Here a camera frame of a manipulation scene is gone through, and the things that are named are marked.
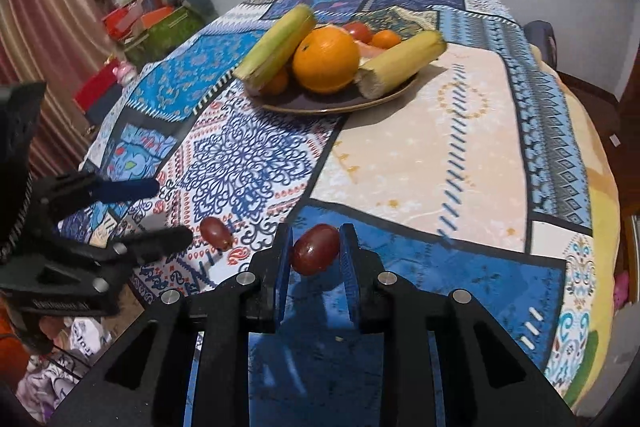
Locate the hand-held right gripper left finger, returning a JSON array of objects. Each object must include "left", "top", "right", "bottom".
[{"left": 50, "top": 223, "right": 293, "bottom": 427}]

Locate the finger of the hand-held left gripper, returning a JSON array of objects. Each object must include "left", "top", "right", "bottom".
[
  {"left": 35, "top": 171, "right": 161, "bottom": 220},
  {"left": 50, "top": 226, "right": 194, "bottom": 294}
]

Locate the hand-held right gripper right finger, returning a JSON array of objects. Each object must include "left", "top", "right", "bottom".
[{"left": 340, "top": 223, "right": 576, "bottom": 427}]

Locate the red grape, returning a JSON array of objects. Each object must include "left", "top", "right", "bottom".
[
  {"left": 291, "top": 224, "right": 342, "bottom": 277},
  {"left": 200, "top": 217, "right": 235, "bottom": 252}
]

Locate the brown round plate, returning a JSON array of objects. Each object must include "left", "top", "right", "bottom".
[{"left": 247, "top": 57, "right": 421, "bottom": 115}]

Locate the corn cob with green husk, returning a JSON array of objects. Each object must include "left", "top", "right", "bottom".
[{"left": 232, "top": 4, "right": 317, "bottom": 90}]

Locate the large orange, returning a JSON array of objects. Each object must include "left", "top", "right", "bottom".
[{"left": 292, "top": 27, "right": 361, "bottom": 95}]

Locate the yellow corn cob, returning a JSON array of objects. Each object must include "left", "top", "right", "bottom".
[{"left": 356, "top": 30, "right": 447, "bottom": 100}]

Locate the small tangerine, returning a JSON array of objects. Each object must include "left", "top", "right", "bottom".
[{"left": 370, "top": 29, "right": 402, "bottom": 50}]

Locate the red flat box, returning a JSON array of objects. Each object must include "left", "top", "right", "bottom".
[{"left": 75, "top": 67, "right": 123, "bottom": 112}]

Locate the blue patchwork blanket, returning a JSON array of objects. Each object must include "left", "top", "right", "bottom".
[{"left": 80, "top": 0, "right": 596, "bottom": 427}]

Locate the pink small toy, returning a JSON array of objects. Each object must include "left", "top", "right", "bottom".
[{"left": 112, "top": 59, "right": 138, "bottom": 86}]

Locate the striped brown curtain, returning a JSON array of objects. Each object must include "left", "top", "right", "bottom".
[{"left": 0, "top": 0, "right": 113, "bottom": 178}]

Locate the green box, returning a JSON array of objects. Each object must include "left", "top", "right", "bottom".
[{"left": 125, "top": 7, "right": 206, "bottom": 62}]

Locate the white printed plastic bag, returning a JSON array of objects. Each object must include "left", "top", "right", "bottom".
[{"left": 17, "top": 317, "right": 112, "bottom": 423}]

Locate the orange packet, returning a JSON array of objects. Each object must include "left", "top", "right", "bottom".
[{"left": 145, "top": 7, "right": 176, "bottom": 26}]

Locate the orange cloth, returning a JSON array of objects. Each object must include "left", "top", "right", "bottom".
[{"left": 0, "top": 302, "right": 26, "bottom": 378}]

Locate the red tomato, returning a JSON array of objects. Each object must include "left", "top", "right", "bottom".
[{"left": 342, "top": 22, "right": 374, "bottom": 46}]

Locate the pink cloth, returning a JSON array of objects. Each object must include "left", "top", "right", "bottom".
[{"left": 614, "top": 272, "right": 631, "bottom": 308}]

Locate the dark blue chair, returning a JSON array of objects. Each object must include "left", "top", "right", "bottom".
[{"left": 525, "top": 21, "right": 558, "bottom": 68}]

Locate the wooden door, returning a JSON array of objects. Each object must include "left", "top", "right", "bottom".
[{"left": 617, "top": 0, "right": 640, "bottom": 148}]

